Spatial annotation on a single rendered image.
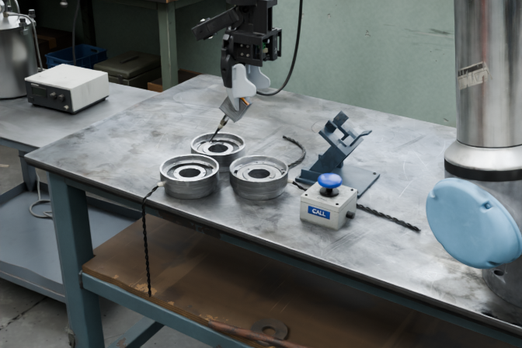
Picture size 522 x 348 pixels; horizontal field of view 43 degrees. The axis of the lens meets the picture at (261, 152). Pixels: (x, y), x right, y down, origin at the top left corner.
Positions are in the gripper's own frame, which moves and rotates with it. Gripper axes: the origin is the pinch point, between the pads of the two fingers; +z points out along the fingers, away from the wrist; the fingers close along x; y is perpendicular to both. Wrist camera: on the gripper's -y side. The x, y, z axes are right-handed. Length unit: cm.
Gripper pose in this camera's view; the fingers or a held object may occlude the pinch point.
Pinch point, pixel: (238, 100)
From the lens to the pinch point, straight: 123.3
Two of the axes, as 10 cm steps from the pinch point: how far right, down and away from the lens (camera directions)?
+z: 0.0, 9.0, 4.3
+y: 8.6, 2.2, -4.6
